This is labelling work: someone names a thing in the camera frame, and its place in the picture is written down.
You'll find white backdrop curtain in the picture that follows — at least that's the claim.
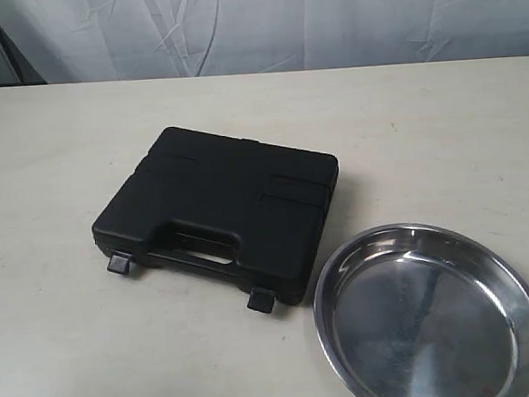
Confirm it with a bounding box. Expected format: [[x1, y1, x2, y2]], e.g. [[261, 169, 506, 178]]
[[0, 0, 529, 86]]

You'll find round stainless steel tray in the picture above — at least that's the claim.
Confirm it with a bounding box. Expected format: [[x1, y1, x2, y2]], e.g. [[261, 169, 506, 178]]
[[313, 223, 529, 397]]

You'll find black plastic tool case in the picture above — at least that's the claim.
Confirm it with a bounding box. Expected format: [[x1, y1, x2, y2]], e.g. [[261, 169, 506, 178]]
[[91, 127, 339, 313]]

